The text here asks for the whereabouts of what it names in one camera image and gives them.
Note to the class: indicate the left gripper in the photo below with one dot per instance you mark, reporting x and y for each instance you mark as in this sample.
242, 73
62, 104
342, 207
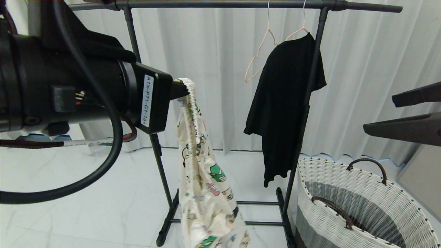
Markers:
155, 103

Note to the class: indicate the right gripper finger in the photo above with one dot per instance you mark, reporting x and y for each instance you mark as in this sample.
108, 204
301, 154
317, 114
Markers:
413, 129
420, 96

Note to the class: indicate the cream printed garment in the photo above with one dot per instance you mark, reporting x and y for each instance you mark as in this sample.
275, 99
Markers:
203, 193

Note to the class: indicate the pink clothes hanger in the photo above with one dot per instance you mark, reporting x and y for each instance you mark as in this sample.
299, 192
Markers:
250, 67
303, 26

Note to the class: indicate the black t-shirt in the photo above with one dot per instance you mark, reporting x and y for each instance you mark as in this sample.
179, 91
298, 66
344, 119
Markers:
282, 103

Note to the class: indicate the black clothes rack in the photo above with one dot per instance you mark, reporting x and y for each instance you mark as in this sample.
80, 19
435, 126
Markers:
162, 165

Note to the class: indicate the white laundry basket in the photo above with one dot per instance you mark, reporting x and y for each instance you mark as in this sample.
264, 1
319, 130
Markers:
361, 213

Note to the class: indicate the white curtain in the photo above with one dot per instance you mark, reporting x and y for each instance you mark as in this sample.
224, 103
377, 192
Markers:
213, 86

